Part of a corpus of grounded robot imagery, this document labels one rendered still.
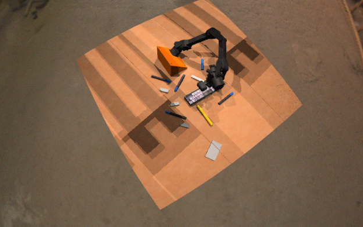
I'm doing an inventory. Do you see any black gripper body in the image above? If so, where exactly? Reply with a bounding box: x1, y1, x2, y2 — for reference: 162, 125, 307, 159
197, 74, 212, 91

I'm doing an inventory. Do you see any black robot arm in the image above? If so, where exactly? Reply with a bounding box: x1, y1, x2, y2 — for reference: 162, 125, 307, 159
169, 27, 229, 91

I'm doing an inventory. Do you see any white keyboard with letter keys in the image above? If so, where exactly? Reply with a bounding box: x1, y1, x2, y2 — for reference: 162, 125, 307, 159
184, 86, 216, 106

